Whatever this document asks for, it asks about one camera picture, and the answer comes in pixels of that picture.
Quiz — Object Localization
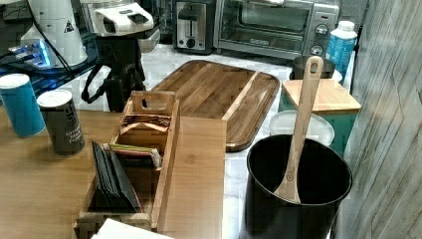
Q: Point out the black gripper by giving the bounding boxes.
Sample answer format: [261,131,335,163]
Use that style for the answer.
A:
[96,37,145,112]

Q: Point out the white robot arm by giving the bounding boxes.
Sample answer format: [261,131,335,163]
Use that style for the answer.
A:
[21,0,153,112]

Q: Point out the silver toaster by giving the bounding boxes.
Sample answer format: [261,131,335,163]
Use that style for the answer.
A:
[173,0,216,55]

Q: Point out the brown tea packets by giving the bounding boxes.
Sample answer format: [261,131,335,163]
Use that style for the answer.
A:
[119,115,171,134]

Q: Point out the black pepper canister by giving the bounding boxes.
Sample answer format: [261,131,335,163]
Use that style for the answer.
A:
[37,90,85,156]

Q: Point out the green tea packets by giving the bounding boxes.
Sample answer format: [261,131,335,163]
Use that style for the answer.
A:
[103,143,162,168]

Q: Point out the blue cylindrical canister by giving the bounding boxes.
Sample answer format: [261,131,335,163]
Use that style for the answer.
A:
[0,74,45,137]

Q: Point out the wooden tea bag organizer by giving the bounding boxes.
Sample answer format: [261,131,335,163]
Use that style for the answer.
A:
[74,91,180,239]

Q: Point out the dark wooden cutting board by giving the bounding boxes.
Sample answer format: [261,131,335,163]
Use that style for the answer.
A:
[154,60,280,152]

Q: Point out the black tea packets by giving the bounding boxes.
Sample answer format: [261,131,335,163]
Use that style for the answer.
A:
[92,141,142,213]

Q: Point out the silver toaster oven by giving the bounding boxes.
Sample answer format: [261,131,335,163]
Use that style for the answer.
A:
[213,0,341,60]

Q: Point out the round white plastic lid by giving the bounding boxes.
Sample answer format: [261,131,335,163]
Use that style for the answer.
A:
[269,111,334,146]

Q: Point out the dark round bowl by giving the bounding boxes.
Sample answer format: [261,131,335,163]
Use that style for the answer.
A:
[290,56,335,80]

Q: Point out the wooden spoon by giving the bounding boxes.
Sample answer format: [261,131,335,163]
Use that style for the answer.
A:
[275,56,323,204]

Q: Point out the green box with wooden lid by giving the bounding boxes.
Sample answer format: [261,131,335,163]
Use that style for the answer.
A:
[279,79,361,156]

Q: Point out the blue bottle white cap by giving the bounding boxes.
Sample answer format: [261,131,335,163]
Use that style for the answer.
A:
[325,21,357,79]

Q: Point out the black utensil holder pot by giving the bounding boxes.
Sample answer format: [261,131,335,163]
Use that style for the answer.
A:
[239,133,353,239]

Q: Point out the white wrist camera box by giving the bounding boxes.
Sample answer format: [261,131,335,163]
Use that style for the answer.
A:
[93,3,154,37]

